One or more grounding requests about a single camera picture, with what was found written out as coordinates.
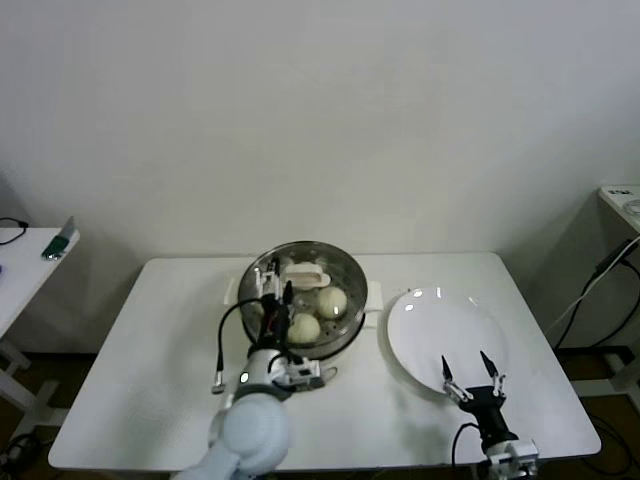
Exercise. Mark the white round plate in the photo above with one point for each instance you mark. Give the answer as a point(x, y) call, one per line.
point(435, 335)

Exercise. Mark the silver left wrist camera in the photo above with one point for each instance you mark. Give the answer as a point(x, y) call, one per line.
point(306, 372)

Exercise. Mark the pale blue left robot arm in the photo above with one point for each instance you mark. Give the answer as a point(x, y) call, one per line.
point(255, 430)

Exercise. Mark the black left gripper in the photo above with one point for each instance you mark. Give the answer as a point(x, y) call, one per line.
point(274, 325)

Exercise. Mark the white side table with tool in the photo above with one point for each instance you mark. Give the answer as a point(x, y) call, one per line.
point(25, 280)

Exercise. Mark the white electric cooker base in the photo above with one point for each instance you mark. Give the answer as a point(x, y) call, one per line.
point(374, 300)

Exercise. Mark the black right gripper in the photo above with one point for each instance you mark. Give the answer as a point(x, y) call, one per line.
point(487, 412)

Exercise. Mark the white steamed baozi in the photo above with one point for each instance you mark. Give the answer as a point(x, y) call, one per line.
point(332, 302)
point(306, 330)

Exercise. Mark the perforated steel steamer basket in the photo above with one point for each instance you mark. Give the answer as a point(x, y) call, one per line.
point(340, 346)

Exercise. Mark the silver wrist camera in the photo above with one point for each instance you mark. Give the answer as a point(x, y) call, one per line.
point(525, 452)
point(306, 372)

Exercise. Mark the black power adapter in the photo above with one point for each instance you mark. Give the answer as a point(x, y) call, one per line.
point(612, 257)

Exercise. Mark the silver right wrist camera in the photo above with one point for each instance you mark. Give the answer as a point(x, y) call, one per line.
point(525, 452)

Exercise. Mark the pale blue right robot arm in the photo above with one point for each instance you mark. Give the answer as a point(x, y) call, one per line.
point(497, 462)

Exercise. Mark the clear round tape roll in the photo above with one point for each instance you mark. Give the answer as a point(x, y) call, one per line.
point(634, 207)

